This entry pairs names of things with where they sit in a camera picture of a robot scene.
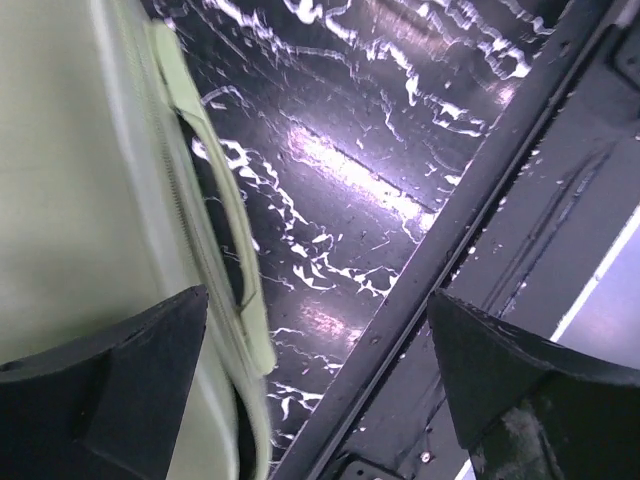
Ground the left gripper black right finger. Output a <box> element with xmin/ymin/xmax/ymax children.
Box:
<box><xmin>427</xmin><ymin>290</ymin><xmax>639</xmax><ymax>479</ymax></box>

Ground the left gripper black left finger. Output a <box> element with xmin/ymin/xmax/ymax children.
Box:
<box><xmin>1</xmin><ymin>286</ymin><xmax>208</xmax><ymax>479</ymax></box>

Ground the green hard-shell suitcase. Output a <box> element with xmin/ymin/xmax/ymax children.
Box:
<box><xmin>1</xmin><ymin>1</ymin><xmax>276</xmax><ymax>479</ymax></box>

